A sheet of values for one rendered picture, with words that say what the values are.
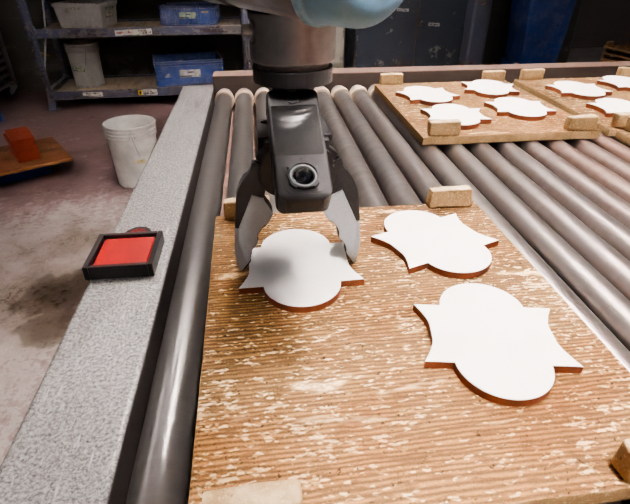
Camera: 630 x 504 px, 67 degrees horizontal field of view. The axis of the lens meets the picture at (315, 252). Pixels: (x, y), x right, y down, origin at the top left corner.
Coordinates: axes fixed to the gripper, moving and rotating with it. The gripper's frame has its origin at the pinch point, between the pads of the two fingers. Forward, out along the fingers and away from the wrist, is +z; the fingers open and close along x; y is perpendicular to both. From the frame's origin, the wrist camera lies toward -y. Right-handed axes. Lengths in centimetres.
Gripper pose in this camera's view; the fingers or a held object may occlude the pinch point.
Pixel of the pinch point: (298, 265)
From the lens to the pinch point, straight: 51.5
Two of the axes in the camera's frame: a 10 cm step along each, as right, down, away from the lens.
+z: 0.0, 8.5, 5.3
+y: -1.3, -5.2, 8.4
